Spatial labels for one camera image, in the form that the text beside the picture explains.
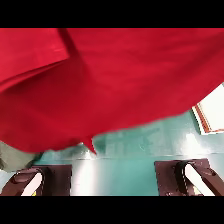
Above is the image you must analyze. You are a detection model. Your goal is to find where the red T-shirt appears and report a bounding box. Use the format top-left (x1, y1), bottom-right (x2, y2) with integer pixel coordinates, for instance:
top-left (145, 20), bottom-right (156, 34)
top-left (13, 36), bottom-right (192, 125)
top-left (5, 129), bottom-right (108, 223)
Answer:
top-left (0, 27), bottom-right (224, 156)

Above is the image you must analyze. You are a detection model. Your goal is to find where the grey-green garment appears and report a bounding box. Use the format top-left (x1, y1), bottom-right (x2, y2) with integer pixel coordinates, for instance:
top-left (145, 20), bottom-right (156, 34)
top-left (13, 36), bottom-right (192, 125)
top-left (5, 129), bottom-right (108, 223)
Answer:
top-left (0, 140), bottom-right (44, 173)

